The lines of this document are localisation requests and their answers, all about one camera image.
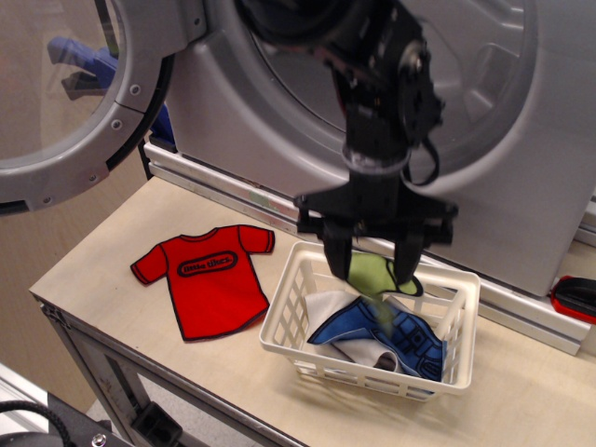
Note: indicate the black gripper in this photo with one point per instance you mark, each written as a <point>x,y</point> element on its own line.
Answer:
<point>381,207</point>

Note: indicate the green felt cloth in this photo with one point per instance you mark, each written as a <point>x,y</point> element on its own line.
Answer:
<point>372,275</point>

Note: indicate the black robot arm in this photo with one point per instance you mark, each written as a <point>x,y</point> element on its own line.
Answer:
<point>380,65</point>

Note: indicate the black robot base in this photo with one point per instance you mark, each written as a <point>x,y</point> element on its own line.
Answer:
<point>52,422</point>

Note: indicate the white plastic laundry basket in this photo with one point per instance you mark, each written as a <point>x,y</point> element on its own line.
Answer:
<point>449,305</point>

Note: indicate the grey toy washing machine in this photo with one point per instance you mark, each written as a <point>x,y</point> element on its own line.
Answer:
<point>516,142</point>

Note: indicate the white felt cloth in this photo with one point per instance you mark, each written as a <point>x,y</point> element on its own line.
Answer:
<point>368,352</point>

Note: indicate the blue felt pants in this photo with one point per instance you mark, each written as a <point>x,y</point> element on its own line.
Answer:
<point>420,352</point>

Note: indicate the red felt t-shirt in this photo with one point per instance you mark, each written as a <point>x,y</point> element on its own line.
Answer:
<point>213,286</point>

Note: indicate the red and black tool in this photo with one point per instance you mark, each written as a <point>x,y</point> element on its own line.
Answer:
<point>575,297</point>

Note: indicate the round grey washer door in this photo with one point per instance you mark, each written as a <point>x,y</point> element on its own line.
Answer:
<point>52,148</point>

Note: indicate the aluminium profile rail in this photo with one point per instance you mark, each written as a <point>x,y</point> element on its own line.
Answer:
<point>523,312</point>

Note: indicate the metal table frame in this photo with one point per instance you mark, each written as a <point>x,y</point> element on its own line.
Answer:
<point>115,372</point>

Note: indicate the blue clamp handle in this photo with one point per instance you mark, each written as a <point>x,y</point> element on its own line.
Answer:
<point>96,68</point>

